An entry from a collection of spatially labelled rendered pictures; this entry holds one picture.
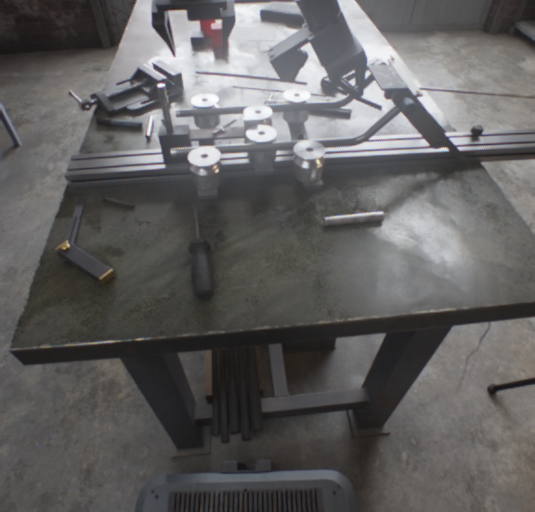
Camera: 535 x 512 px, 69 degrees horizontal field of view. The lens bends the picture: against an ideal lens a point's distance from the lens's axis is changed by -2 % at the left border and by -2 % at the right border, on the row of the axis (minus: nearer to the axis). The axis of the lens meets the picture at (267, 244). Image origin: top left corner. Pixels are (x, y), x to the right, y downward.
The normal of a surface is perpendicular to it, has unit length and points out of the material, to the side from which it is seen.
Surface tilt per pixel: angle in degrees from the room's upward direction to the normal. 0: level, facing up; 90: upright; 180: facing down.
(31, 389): 0
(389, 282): 0
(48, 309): 0
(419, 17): 90
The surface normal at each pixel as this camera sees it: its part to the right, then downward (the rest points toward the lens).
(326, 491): 0.00, -0.66
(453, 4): 0.11, 0.74
